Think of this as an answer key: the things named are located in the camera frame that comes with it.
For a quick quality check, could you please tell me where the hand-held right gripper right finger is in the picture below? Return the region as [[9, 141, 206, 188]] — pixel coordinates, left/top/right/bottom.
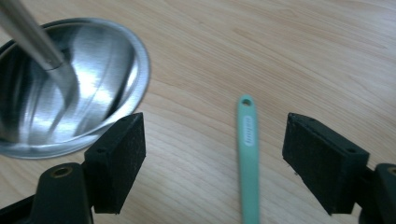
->
[[281, 112, 371, 216]]

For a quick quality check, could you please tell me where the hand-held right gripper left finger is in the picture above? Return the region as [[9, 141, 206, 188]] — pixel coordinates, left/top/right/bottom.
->
[[83, 112, 147, 216]]

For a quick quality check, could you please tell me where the green spatula handle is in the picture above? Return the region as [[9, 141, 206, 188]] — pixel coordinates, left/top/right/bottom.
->
[[235, 94, 262, 224]]

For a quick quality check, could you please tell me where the stainless steel bowl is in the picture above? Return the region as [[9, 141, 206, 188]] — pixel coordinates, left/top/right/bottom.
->
[[0, 17, 152, 160]]

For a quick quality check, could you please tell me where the metal utensil handle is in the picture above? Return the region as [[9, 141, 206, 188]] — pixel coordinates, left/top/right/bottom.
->
[[0, 0, 79, 108]]

